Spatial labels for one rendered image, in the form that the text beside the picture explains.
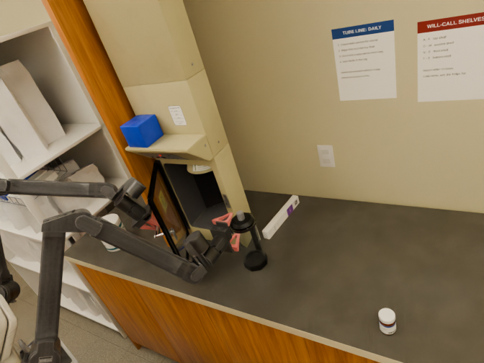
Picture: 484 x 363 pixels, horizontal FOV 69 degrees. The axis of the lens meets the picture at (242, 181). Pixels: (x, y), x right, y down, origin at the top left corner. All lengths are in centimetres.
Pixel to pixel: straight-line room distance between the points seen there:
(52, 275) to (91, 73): 73
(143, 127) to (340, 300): 93
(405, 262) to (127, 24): 126
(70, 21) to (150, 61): 31
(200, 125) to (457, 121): 91
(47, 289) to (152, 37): 81
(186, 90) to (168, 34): 18
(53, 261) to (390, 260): 112
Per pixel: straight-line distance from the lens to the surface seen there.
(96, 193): 140
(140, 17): 127
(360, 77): 145
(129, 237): 111
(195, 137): 129
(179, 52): 123
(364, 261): 144
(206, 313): 164
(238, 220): 136
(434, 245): 151
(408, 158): 158
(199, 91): 128
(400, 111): 148
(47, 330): 117
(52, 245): 110
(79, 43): 145
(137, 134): 136
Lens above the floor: 200
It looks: 31 degrees down
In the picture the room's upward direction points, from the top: 18 degrees counter-clockwise
